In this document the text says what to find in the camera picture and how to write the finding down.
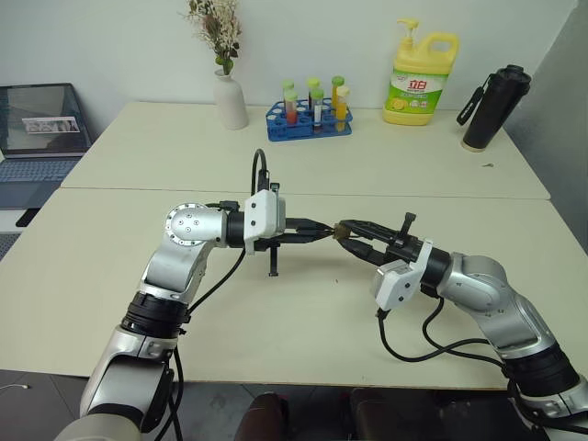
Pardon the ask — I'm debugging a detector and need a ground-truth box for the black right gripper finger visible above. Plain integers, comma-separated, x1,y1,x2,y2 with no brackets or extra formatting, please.
342,219,399,245
340,235,391,266

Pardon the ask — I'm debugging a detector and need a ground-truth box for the blue test tube rack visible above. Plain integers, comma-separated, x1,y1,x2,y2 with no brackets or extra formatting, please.
264,97,355,143

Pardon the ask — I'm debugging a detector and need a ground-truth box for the black tumbler with strap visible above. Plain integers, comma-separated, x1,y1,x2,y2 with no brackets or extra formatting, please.
456,64,533,153

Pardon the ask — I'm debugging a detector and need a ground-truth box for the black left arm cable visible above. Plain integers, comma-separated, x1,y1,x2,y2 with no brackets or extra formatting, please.
165,148,282,441

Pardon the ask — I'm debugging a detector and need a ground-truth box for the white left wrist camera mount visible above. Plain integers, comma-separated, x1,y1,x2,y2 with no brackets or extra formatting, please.
243,187,288,256

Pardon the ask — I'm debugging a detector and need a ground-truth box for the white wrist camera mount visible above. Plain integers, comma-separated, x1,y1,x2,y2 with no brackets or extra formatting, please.
373,238,434,311
243,187,288,256

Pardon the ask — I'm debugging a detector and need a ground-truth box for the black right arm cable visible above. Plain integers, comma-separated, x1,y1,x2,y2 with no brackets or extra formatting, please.
376,296,548,431

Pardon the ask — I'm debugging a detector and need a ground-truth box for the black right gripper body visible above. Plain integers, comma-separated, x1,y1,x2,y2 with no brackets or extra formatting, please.
379,211,422,266

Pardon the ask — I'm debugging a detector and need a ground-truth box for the dried flower bouquet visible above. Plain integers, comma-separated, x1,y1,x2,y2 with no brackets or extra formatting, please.
179,0,243,77

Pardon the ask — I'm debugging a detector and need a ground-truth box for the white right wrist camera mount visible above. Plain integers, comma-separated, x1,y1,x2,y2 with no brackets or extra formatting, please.
373,238,434,311

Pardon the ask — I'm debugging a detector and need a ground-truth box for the white ceramic vase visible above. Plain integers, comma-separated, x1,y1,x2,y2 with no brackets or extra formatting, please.
212,68,250,131

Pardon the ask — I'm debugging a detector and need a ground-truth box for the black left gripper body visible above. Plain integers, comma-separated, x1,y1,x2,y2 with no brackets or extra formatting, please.
254,216,300,278

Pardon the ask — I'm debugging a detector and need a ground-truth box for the yellow-capped tube orange liquid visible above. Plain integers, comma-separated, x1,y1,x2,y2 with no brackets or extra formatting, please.
334,85,351,132

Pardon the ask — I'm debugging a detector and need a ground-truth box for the grey open laptop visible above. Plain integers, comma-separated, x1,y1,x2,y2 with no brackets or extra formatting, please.
0,83,94,211

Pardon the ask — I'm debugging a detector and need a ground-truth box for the yellow detergent pump bottle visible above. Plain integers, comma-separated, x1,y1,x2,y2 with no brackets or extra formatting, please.
382,17,461,126

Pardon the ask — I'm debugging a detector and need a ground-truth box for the dark rounded shape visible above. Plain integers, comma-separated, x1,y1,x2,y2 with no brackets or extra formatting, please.
245,391,290,441

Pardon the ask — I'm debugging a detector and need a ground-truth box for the green-capped tube dark liquid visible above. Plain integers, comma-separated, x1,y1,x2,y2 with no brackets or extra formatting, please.
309,88,325,135

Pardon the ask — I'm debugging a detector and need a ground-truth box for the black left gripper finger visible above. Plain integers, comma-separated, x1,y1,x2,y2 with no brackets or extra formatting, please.
293,217,333,233
280,230,332,246

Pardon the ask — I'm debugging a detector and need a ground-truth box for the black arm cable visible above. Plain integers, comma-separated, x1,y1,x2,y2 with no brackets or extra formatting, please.
165,148,282,441
376,296,548,431

